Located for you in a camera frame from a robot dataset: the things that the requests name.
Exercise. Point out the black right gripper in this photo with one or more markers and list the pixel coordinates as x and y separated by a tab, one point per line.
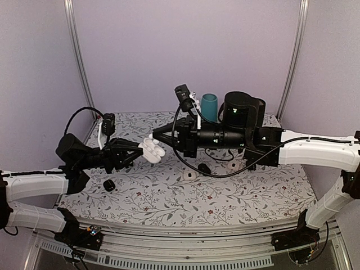
186	142

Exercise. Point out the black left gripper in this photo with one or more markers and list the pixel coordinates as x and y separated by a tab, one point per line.
115	154

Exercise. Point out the white earbud charging case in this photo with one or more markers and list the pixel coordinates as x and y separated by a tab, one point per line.
152	152

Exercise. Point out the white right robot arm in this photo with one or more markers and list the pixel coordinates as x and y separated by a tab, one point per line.
240	126

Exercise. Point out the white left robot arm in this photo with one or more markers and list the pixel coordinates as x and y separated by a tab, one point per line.
70	178

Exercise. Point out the black earbud charging case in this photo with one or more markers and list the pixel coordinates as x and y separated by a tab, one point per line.
109	185

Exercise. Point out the cream case with black oval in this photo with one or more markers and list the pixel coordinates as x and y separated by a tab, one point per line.
189	175

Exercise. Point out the teal tall vase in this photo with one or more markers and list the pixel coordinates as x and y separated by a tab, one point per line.
209	107

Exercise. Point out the floral patterned table mat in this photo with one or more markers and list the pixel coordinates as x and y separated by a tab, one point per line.
157	195

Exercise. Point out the black cylinder vase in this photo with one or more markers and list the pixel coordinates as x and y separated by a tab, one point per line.
261	112

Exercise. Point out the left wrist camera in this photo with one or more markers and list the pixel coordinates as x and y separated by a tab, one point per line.
106	129

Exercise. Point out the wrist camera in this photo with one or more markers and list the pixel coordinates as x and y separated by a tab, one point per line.
106	129
185	101

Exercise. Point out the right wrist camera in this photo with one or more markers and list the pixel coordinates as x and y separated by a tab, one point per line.
185	101

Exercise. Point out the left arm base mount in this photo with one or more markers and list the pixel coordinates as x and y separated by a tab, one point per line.
73	235

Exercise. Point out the aluminium front rail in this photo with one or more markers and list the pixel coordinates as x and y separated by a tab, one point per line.
245	246

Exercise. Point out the aluminium frame post left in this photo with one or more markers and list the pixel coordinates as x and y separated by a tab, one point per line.
71	23

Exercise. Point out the aluminium frame post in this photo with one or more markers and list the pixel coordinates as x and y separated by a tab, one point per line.
71	23
299	35

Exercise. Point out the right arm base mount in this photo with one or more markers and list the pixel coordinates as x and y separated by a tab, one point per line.
301	235

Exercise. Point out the aluminium frame post right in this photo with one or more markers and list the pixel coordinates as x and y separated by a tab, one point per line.
299	35

